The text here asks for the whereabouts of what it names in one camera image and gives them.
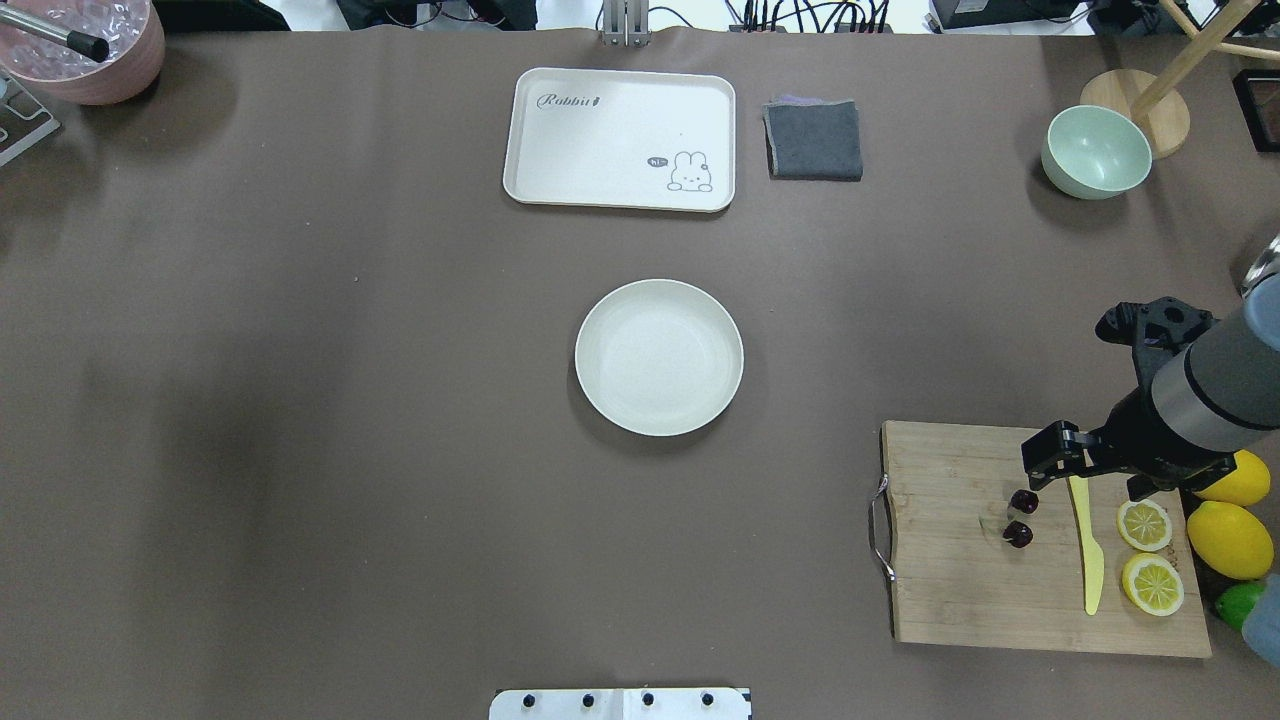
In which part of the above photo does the grey folded cloth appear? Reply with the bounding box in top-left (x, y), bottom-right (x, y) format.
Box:
top-left (763, 96), bottom-right (864, 182)

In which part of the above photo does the dark red cherry upper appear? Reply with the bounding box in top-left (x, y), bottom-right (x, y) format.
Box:
top-left (1007, 489), bottom-right (1041, 518)

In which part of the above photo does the metal muddler black tip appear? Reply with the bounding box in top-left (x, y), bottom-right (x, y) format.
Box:
top-left (1, 3), bottom-right (110, 63)

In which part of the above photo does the whole yellow lemon lower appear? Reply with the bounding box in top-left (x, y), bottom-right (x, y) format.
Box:
top-left (1187, 500), bottom-right (1275, 580)

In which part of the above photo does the dark red cherry lower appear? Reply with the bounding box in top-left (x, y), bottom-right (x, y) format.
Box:
top-left (1001, 521), bottom-right (1034, 550)

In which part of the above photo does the whole yellow lemon upper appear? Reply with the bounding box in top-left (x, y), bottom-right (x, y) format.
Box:
top-left (1193, 448), bottom-right (1272, 507)

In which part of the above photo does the cream round plate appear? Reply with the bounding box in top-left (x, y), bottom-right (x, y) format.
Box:
top-left (573, 278), bottom-right (746, 438)

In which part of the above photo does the lemon half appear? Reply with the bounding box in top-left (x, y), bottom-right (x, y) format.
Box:
top-left (1120, 553), bottom-right (1187, 618)
top-left (1116, 498), bottom-right (1174, 553)

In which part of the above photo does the lemon half upper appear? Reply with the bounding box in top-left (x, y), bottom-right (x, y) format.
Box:
top-left (1116, 498), bottom-right (1174, 553)

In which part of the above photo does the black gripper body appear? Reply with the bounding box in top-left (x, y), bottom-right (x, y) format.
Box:
top-left (1091, 296), bottom-right (1236, 501)

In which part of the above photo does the mint green bowl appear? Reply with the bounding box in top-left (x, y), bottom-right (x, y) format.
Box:
top-left (1039, 105), bottom-right (1155, 200)

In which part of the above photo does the wooden cup stand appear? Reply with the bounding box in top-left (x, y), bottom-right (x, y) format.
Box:
top-left (1079, 1), bottom-right (1279, 159)

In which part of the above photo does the pink bowl with ice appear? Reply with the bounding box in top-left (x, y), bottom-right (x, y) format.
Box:
top-left (1, 1), bottom-right (166, 106)

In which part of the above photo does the aluminium frame post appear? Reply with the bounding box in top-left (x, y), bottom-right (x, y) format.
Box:
top-left (599, 0), bottom-right (652, 47)

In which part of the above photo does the white rabbit tray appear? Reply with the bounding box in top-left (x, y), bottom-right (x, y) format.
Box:
top-left (502, 67), bottom-right (737, 213)

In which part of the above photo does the green lime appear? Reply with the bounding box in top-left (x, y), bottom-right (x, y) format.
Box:
top-left (1213, 580), bottom-right (1266, 633)

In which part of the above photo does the yellow plastic knife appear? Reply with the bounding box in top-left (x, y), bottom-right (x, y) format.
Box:
top-left (1068, 475), bottom-right (1105, 616)

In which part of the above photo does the metal ice scoop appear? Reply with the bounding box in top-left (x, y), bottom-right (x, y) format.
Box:
top-left (1236, 234), bottom-right (1280, 299)

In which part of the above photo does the whole yellow lemon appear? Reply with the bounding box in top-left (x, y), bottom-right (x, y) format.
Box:
top-left (1187, 500), bottom-right (1275, 580)
top-left (1193, 448), bottom-right (1272, 507)

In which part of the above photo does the lemon half lower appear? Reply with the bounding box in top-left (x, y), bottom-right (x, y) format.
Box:
top-left (1120, 553), bottom-right (1187, 618)

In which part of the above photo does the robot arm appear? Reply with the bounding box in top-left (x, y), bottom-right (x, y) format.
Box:
top-left (1021, 275), bottom-right (1277, 667)

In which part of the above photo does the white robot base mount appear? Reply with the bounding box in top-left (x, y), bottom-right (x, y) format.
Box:
top-left (488, 687), bottom-right (753, 719)

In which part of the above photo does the bamboo cutting board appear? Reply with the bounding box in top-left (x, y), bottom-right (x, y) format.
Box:
top-left (873, 420), bottom-right (1212, 659)

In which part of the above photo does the dark red cherry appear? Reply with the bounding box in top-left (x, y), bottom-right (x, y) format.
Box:
top-left (1007, 489), bottom-right (1041, 518)
top-left (1001, 521), bottom-right (1034, 550)

